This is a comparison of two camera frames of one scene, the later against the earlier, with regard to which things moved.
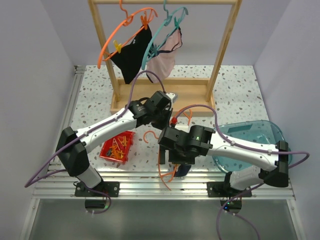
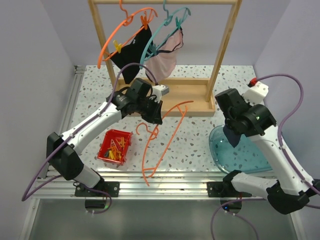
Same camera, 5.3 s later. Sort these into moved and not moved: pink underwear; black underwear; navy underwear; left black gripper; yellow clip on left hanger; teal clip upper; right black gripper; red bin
Moved: navy underwear; right black gripper; left black gripper
Not moved: teal clip upper; red bin; black underwear; yellow clip on left hanger; pink underwear
